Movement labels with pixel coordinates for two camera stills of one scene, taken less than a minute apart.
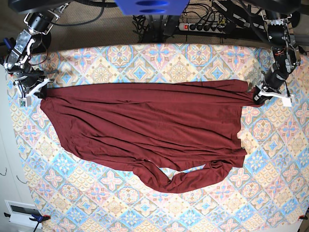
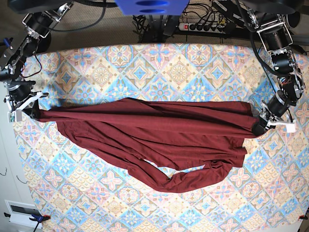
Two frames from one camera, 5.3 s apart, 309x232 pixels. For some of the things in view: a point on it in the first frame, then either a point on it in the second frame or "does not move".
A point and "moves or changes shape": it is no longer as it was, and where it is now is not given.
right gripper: (274, 80) → (275, 108)
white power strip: (205, 28) does not move
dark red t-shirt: (187, 134) moves or changes shape
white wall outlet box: (20, 213) does not move
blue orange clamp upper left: (9, 43) does not move
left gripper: (29, 78) → (19, 90)
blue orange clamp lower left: (39, 219) does not move
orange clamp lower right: (302, 217) does not move
